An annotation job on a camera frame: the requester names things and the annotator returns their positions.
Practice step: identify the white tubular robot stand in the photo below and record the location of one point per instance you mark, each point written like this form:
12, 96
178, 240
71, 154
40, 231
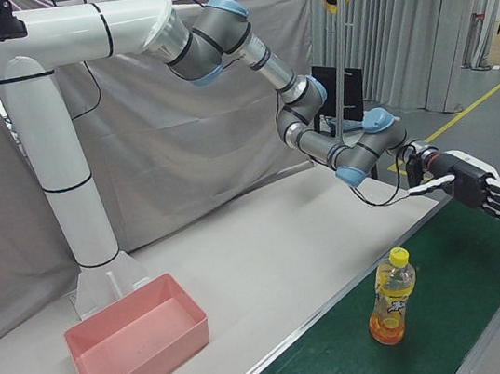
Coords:
65, 177

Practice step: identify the silver blue-capped robot arm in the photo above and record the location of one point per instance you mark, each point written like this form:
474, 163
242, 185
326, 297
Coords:
209, 42

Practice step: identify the pink plastic basket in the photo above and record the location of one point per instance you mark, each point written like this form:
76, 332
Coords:
138, 349

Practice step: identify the black computer monitor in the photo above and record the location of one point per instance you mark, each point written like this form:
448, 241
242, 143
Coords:
351, 92

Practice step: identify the yellow-capped orange drink bottle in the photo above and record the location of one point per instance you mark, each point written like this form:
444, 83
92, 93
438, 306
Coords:
392, 302

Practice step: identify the grey pleated curtain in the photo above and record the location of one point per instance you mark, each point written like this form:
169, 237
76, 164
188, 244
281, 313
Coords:
419, 30

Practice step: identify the green conveyor belt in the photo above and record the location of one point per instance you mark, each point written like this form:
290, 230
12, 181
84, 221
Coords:
441, 332

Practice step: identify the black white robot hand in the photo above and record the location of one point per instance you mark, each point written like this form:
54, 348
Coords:
471, 184

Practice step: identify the blue-grey keyboard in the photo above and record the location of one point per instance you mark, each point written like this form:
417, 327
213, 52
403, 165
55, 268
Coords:
350, 126

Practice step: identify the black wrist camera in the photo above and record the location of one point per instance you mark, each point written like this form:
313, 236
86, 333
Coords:
413, 169

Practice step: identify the grey cloth backdrop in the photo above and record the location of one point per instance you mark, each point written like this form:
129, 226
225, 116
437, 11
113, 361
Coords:
180, 160

